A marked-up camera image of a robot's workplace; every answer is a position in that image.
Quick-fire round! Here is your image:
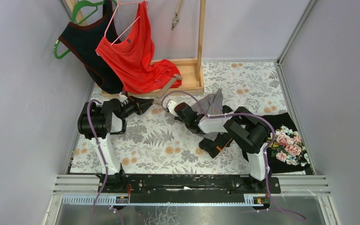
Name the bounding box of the wooden clip hanger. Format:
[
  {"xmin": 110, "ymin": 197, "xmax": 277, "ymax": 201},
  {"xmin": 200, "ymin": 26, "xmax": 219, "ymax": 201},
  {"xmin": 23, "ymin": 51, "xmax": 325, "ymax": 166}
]
[{"xmin": 153, "ymin": 74, "xmax": 183, "ymax": 105}]

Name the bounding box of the grey striped underwear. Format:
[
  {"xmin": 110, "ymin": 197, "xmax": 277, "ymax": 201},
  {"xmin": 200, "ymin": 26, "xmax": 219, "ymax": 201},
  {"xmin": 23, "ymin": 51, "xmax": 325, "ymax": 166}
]
[{"xmin": 190, "ymin": 88, "xmax": 225, "ymax": 141}]

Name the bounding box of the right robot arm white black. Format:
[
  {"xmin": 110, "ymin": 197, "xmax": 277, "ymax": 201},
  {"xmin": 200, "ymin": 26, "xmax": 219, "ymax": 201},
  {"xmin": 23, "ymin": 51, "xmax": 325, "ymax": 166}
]
[{"xmin": 166, "ymin": 100, "xmax": 273, "ymax": 181}]

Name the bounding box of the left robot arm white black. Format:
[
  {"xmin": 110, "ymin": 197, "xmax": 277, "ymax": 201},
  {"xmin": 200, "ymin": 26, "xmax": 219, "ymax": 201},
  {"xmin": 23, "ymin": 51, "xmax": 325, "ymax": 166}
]
[{"xmin": 77, "ymin": 95, "xmax": 154, "ymax": 175}]

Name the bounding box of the black underwear orange trim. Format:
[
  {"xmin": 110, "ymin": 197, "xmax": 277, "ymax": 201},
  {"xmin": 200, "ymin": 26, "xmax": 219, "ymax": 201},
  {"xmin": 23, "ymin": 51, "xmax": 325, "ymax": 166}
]
[{"xmin": 196, "ymin": 105, "xmax": 233, "ymax": 158}]

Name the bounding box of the green plastic hanger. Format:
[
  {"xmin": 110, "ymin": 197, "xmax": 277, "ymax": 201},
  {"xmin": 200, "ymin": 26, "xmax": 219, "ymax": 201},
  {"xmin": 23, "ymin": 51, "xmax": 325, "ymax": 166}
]
[{"xmin": 53, "ymin": 0, "xmax": 117, "ymax": 59}]

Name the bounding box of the floral patterned table mat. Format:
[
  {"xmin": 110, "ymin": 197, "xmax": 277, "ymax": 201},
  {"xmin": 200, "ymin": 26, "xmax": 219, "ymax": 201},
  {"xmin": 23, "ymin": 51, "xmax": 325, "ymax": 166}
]
[{"xmin": 71, "ymin": 60, "xmax": 308, "ymax": 175}]

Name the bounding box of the wooden clothes rack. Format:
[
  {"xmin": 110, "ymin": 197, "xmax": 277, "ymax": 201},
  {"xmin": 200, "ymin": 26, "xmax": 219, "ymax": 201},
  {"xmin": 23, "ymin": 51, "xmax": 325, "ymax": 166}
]
[{"xmin": 65, "ymin": 0, "xmax": 207, "ymax": 99}]

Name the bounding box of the dark tank top red trim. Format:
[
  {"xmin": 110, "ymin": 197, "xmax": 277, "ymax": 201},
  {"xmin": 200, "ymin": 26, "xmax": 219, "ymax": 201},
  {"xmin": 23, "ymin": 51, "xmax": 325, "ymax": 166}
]
[{"xmin": 58, "ymin": 0, "xmax": 123, "ymax": 94}]

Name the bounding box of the black floral garment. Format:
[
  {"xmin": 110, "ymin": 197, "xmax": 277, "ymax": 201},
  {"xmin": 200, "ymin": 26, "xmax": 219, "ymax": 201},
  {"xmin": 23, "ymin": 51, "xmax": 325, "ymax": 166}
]
[{"xmin": 262, "ymin": 113, "xmax": 311, "ymax": 174}]

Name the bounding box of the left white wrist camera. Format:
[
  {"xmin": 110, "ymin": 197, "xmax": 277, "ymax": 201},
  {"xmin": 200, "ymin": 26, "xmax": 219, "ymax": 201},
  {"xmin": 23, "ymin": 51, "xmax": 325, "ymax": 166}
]
[{"xmin": 119, "ymin": 91, "xmax": 128, "ymax": 101}]

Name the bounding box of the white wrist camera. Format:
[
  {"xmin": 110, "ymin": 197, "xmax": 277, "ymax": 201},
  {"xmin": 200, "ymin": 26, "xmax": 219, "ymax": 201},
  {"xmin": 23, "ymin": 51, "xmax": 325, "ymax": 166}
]
[
  {"xmin": 165, "ymin": 100, "xmax": 178, "ymax": 117},
  {"xmin": 119, "ymin": 91, "xmax": 128, "ymax": 101}
]

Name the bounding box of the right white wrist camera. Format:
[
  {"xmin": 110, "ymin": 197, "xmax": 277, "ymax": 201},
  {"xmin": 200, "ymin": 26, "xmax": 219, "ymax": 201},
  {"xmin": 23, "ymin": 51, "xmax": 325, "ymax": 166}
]
[{"xmin": 165, "ymin": 100, "xmax": 178, "ymax": 117}]

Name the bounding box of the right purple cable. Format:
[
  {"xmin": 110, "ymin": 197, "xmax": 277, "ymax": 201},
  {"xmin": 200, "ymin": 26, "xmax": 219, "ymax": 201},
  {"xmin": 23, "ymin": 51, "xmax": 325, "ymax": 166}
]
[{"xmin": 160, "ymin": 90, "xmax": 308, "ymax": 223}]

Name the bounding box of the purple cable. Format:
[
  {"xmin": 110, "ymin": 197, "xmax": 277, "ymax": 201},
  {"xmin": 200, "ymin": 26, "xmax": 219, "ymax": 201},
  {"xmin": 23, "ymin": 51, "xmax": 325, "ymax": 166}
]
[
  {"xmin": 160, "ymin": 90, "xmax": 308, "ymax": 223},
  {"xmin": 87, "ymin": 99, "xmax": 109, "ymax": 225}
]

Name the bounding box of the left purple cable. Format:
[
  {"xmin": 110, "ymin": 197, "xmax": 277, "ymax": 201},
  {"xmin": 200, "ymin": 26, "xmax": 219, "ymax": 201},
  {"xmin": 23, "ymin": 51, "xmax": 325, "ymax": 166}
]
[{"xmin": 87, "ymin": 99, "xmax": 109, "ymax": 225}]

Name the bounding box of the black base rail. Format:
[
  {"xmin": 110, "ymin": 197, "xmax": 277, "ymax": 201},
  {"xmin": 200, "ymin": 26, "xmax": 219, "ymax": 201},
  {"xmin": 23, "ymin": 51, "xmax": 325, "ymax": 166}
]
[{"xmin": 98, "ymin": 174, "xmax": 281, "ymax": 204}]

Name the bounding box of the pink wire hanger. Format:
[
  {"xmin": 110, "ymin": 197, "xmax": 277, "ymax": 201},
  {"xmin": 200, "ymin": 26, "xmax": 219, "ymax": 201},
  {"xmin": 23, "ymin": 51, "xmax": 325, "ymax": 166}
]
[{"xmin": 104, "ymin": 0, "xmax": 148, "ymax": 46}]

